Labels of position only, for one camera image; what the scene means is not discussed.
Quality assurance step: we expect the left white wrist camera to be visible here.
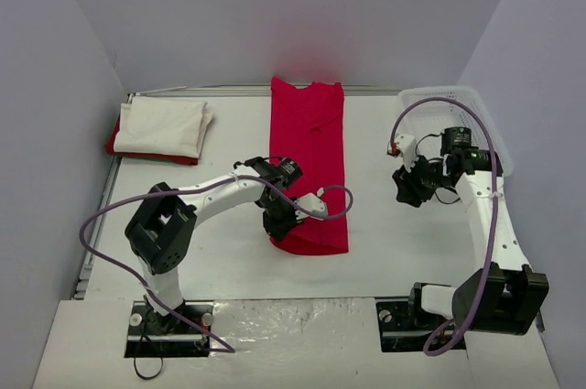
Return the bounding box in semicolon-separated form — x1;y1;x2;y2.
295;193;328;221

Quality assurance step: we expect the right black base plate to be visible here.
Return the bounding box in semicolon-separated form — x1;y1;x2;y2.
374;297;446;353

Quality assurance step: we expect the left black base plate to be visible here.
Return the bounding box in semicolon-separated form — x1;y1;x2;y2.
125;301;211;358

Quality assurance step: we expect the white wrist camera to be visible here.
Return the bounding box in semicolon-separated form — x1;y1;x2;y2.
295;193;328;221
386;134;418;172

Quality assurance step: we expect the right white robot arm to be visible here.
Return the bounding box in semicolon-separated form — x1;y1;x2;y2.
387;127;549;335

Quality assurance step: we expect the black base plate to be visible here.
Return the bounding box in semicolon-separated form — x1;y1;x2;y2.
125;301;211;358
374;297;446;353

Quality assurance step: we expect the thin black cable loop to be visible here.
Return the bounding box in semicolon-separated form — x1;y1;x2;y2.
132;351;165;381

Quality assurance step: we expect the white plastic basket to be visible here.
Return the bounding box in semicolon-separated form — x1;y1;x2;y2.
398;85;514;177

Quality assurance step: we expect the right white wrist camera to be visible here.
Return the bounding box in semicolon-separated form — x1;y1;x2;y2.
386;134;418;172

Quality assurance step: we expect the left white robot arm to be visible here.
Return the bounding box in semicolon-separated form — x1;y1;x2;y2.
125;157;307;332

